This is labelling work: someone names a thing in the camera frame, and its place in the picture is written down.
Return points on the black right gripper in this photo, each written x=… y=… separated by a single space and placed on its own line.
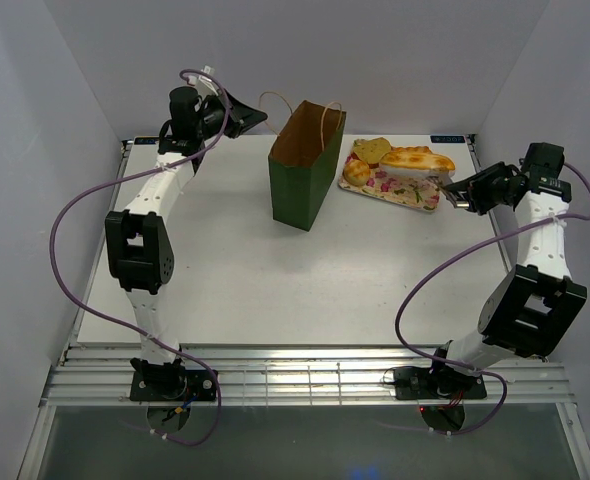
x=476 y=184

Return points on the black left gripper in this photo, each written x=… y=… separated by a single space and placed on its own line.
x=240 y=117

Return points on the metal tongs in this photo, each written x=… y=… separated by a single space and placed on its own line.
x=454 y=192

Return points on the long sandwich bread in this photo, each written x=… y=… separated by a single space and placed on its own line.
x=418 y=162

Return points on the green paper bag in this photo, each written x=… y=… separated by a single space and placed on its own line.
x=303 y=161

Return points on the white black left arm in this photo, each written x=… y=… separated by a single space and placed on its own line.
x=139 y=251

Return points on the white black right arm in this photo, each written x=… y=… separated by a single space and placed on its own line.
x=533 y=307

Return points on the sliced brown bread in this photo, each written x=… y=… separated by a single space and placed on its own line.
x=371 y=151

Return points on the floral tray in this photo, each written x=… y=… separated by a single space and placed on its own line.
x=411 y=192

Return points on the blue label right corner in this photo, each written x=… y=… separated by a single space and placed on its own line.
x=447 y=139

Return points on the blue label corner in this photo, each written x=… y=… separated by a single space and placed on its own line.
x=447 y=139
x=146 y=141

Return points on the blue label left corner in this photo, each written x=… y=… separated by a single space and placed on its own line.
x=146 y=141

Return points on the round scored bun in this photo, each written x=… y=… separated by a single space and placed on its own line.
x=356 y=172

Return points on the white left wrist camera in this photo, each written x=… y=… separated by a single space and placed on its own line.
x=204 y=86

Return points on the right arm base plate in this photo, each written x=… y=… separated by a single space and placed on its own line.
x=415 y=383

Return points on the aluminium frame rails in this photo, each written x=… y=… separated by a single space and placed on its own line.
x=265 y=377

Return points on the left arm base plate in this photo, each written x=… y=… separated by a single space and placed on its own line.
x=198 y=386

